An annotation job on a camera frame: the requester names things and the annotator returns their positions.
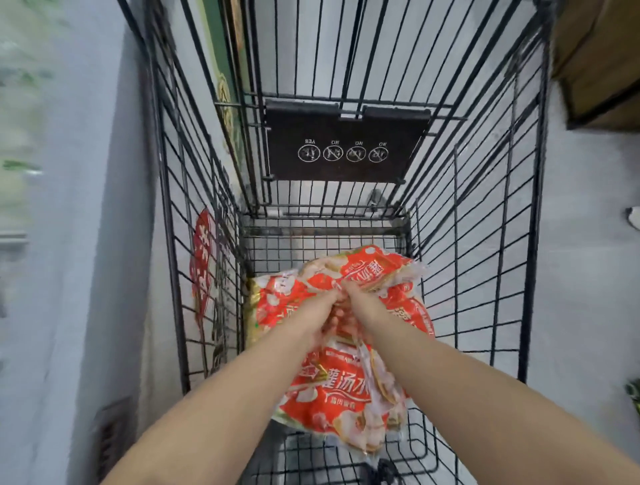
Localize person's right forearm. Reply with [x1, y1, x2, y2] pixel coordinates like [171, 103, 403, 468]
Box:
[369, 319, 640, 485]

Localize dumpling packets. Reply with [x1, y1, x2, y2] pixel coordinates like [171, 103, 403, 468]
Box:
[245, 243, 435, 346]

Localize person's right hand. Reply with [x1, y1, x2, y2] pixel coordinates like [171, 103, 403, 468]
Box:
[339, 280, 396, 346]

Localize black cart seat panel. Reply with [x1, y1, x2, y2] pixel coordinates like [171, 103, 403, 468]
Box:
[263, 98, 432, 185]

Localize red packet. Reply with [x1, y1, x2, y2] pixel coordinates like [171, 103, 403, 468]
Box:
[272, 339, 409, 456]

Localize person's left hand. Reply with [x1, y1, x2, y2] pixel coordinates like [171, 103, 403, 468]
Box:
[295, 288, 346, 350]

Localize black wire shopping cart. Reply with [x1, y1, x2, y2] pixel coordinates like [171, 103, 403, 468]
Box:
[117, 0, 556, 485]

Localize red round sticker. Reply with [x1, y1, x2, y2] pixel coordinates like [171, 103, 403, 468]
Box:
[191, 209, 217, 330]

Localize person's black right shoe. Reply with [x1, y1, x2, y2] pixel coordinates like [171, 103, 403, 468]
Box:
[372, 457, 401, 485]

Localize grey freezer with loose dumplings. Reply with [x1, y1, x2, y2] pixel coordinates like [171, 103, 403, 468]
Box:
[0, 0, 251, 485]

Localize person's left forearm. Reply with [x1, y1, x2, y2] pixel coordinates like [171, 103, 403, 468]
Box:
[99, 319, 336, 485]

